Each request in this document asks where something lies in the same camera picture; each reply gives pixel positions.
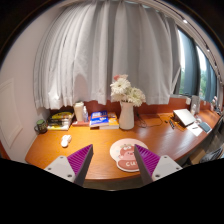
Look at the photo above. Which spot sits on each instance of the round cartoon mouse pad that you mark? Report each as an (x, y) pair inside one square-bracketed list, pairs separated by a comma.
[(122, 152)]

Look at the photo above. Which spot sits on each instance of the white paper sheet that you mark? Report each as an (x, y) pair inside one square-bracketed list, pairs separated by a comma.
[(195, 129)]

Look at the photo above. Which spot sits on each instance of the black office chair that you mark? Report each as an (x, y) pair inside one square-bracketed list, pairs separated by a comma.
[(215, 148)]

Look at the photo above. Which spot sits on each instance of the white ceramic vase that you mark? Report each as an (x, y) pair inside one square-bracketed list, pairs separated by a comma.
[(126, 119)]

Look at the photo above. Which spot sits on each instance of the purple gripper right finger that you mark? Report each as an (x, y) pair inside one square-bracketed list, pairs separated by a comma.
[(153, 167)]

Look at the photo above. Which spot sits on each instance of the dark smartphone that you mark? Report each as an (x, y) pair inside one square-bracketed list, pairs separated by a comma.
[(205, 127)]

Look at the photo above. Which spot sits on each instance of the blue book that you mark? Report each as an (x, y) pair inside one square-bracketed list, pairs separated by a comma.
[(99, 118)]

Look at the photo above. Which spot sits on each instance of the white and pink flowers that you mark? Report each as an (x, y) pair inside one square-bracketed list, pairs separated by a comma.
[(122, 91)]

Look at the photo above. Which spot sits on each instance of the small clear bottle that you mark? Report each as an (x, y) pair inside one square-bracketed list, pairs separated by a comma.
[(85, 114)]

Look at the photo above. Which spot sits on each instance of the orange yellow book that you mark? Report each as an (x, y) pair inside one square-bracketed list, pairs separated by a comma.
[(113, 122)]

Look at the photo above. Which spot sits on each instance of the dark green mug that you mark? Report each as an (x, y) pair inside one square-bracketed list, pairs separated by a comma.
[(41, 126)]

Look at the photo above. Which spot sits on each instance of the silver laptop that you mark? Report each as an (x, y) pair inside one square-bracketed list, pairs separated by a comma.
[(184, 116)]

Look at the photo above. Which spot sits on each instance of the white cylindrical container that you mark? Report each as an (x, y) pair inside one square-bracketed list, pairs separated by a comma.
[(78, 109)]

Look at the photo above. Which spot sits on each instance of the stack of yellow books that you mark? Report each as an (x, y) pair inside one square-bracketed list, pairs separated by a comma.
[(60, 121)]

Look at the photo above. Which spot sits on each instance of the white computer mouse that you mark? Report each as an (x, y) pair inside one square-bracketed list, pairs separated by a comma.
[(66, 139)]

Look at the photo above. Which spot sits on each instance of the white curtain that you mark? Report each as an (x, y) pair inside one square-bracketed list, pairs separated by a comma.
[(90, 43)]

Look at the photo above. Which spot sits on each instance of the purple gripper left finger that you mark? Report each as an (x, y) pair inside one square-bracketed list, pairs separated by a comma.
[(74, 167)]

